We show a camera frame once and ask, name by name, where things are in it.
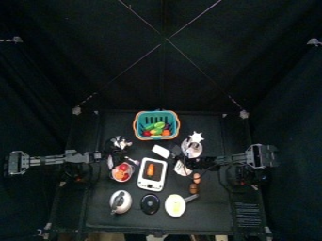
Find white toy cup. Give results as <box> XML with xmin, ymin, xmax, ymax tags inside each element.
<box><xmin>173</xmin><ymin>159</ymin><xmax>194</xmax><ymax>177</ymax></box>

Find white toy kitchen scale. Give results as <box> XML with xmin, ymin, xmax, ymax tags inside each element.
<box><xmin>137</xmin><ymin>156</ymin><xmax>169</xmax><ymax>193</ymax></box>

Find purple toy spoon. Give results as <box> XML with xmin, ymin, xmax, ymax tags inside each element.
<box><xmin>126</xmin><ymin>156</ymin><xmax>142</xmax><ymax>167</ymax></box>

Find silver toy kettle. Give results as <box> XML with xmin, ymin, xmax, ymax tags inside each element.
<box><xmin>108</xmin><ymin>189</ymin><xmax>134</xmax><ymax>216</ymax></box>

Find cream frying pan grey handle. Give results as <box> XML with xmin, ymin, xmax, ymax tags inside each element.
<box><xmin>163</xmin><ymin>193</ymin><xmax>202</xmax><ymax>218</ymax></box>

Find orange toy carrot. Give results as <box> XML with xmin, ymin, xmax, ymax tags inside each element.
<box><xmin>146</xmin><ymin>163</ymin><xmax>157</xmax><ymax>178</ymax></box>

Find toy cleaver white blade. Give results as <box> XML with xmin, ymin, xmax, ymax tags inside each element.
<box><xmin>151</xmin><ymin>142</ymin><xmax>183</xmax><ymax>160</ymax></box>

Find brown toy egg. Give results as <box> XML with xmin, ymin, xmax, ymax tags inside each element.
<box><xmin>191</xmin><ymin>172</ymin><xmax>203</xmax><ymax>185</ymax></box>
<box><xmin>187</xmin><ymin>183</ymin><xmax>201</xmax><ymax>195</ymax></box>

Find red toy fruit pieces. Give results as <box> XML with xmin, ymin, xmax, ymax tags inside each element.
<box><xmin>114</xmin><ymin>164</ymin><xmax>133</xmax><ymax>182</ymax></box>

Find green toy vegetable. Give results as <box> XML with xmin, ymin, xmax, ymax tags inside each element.
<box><xmin>143</xmin><ymin>121</ymin><xmax>167</xmax><ymax>136</ymax></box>

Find white star-shaped toy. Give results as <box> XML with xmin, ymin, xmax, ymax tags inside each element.
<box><xmin>187</xmin><ymin>131</ymin><xmax>206</xmax><ymax>144</ymax></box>

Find pink bowl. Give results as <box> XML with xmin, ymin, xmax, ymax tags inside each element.
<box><xmin>110</xmin><ymin>161</ymin><xmax>137</xmax><ymax>184</ymax></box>

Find teal basket orange rim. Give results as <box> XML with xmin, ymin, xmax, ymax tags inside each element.
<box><xmin>133</xmin><ymin>109</ymin><xmax>182</xmax><ymax>141</ymax></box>

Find black round lid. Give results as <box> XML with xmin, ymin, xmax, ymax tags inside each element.
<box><xmin>139</xmin><ymin>193</ymin><xmax>162</xmax><ymax>216</ymax></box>

